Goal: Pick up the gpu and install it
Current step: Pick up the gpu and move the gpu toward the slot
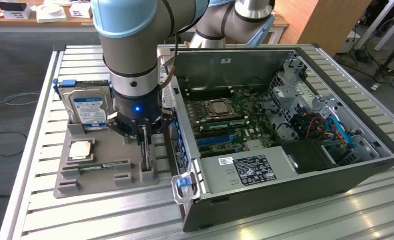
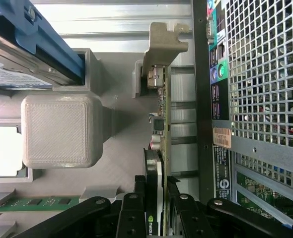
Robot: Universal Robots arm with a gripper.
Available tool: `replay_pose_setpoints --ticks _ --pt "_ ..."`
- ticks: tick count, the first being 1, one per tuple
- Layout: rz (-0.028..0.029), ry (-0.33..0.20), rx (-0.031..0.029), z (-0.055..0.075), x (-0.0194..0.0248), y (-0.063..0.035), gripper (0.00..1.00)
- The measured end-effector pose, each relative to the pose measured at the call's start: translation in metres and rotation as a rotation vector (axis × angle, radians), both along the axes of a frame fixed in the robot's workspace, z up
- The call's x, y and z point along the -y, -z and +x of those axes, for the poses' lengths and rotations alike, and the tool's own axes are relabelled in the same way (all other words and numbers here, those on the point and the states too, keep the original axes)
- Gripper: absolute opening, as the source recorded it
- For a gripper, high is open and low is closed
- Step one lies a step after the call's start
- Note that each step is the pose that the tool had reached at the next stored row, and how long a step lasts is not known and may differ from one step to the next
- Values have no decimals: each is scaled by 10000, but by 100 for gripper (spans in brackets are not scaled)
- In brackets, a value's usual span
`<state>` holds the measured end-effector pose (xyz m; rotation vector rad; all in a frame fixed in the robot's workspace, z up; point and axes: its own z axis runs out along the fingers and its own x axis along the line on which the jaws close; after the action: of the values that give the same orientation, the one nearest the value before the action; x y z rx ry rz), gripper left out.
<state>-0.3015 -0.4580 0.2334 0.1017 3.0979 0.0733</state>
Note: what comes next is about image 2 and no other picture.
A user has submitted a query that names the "green RAM stick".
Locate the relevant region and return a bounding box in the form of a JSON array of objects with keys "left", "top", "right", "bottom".
[{"left": 0, "top": 195, "right": 84, "bottom": 214}]

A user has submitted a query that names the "black open PC case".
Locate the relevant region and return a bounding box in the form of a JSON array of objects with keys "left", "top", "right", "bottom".
[{"left": 191, "top": 0, "right": 293, "bottom": 238}]

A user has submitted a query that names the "grey printed parts rack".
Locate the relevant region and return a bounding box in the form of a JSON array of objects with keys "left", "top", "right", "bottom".
[{"left": 0, "top": 48, "right": 196, "bottom": 238}]

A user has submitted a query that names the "silver CPU chip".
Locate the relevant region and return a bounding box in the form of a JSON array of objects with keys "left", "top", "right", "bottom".
[{"left": 0, "top": 126, "right": 23, "bottom": 178}]

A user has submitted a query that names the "hard disk in blue carrier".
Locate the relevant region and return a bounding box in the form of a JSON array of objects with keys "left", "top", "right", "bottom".
[{"left": 0, "top": 0, "right": 85, "bottom": 90}]

